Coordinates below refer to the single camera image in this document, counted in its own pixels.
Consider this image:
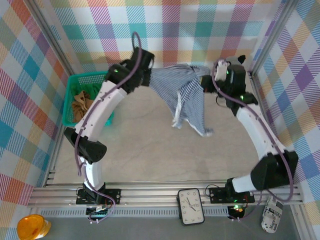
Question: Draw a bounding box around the green tank top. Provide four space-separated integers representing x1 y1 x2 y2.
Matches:
71 81 103 101

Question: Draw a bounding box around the blue white striped tank top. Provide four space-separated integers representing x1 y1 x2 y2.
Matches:
148 63 216 138

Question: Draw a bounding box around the brown tank top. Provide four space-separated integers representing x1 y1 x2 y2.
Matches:
71 91 95 123

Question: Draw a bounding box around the grey plush toy animal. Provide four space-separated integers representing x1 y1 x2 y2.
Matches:
224 54 247 67

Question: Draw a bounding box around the teal plastic basket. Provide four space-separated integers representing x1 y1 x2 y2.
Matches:
61 71 115 128

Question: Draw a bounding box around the small electronics board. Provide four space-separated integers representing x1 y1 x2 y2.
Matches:
227 204 246 220
86 205 112 220

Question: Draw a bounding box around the black framed white clock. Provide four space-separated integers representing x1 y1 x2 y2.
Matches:
176 187 206 226

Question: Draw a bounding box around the orange translucent plastic object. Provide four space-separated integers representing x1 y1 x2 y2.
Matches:
16 214 52 240

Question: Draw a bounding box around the aluminium side rail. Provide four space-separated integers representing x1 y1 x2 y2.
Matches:
248 71 301 187
42 123 67 188

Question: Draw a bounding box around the aluminium corner post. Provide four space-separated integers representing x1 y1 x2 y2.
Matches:
24 0 81 76
248 0 302 76

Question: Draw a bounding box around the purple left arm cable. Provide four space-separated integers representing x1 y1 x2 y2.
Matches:
74 31 145 225

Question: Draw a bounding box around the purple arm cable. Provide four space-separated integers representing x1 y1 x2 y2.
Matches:
74 31 145 225
211 58 295 223

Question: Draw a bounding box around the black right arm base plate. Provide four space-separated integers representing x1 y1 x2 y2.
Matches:
208 186 256 205

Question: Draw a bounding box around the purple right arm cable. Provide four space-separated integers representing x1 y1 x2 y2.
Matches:
211 58 295 223

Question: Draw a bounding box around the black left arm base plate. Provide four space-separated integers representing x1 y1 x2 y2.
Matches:
75 187 122 206

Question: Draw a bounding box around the long aluminium frame rail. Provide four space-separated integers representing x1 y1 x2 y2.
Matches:
26 183 305 209

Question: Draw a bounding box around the slotted grey cable duct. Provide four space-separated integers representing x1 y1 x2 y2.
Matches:
39 206 231 218

